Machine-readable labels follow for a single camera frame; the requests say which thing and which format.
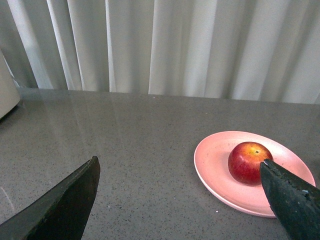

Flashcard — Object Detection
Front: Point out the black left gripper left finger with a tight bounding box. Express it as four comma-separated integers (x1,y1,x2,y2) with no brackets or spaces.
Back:
0,156,101,240

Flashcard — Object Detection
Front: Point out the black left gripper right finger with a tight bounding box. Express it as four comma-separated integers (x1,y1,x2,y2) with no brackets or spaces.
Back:
260,159,320,240

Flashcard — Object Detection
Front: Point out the red yellow apple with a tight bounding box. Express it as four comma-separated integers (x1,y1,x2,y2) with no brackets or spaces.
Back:
228,141,274,187

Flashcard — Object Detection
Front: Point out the pink plate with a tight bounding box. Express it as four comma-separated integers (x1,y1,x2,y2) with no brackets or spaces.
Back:
194,131,316,218

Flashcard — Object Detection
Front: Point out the white appliance at left edge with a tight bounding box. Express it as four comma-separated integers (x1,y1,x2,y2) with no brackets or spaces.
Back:
0,51,21,119

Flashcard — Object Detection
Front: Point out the white curtain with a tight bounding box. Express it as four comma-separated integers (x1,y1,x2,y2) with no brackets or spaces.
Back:
0,0,320,104

